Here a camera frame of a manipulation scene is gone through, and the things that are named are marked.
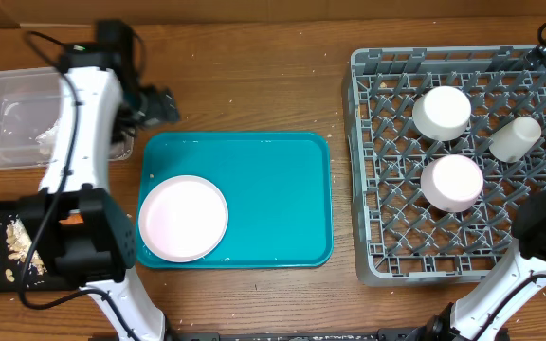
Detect white upside-down cup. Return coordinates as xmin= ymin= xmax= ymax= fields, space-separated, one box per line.
xmin=489 ymin=117 xmax=541 ymax=163

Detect teal plastic tray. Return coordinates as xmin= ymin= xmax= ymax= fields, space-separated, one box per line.
xmin=137 ymin=132 xmax=334 ymax=269

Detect pale green bowl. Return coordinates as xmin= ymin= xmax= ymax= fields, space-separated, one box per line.
xmin=411 ymin=86 xmax=471 ymax=141

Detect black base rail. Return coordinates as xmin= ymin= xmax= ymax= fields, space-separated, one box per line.
xmin=172 ymin=327 xmax=426 ymax=341

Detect large pink plate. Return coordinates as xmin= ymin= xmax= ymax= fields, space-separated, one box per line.
xmin=138 ymin=175 xmax=229 ymax=262

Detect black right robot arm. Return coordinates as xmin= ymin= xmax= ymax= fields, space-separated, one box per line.
xmin=405 ymin=23 xmax=546 ymax=340

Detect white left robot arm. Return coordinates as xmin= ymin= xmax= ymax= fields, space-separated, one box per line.
xmin=18 ymin=19 xmax=179 ymax=340

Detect grey plastic dish rack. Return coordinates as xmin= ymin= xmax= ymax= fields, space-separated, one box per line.
xmin=341 ymin=45 xmax=546 ymax=286

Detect white paper napkin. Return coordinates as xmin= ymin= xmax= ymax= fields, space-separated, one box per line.
xmin=35 ymin=119 xmax=60 ymax=156

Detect orange carrot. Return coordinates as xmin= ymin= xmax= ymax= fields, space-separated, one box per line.
xmin=59 ymin=213 xmax=84 ymax=225

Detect brown cardboard backdrop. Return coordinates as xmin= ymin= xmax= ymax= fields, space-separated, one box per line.
xmin=0 ymin=0 xmax=546 ymax=28

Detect rice and peanut scraps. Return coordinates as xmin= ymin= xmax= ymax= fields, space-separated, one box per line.
xmin=5 ymin=218 xmax=47 ymax=276

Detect clear plastic bin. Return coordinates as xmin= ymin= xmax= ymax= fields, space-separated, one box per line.
xmin=0 ymin=67 xmax=120 ymax=170

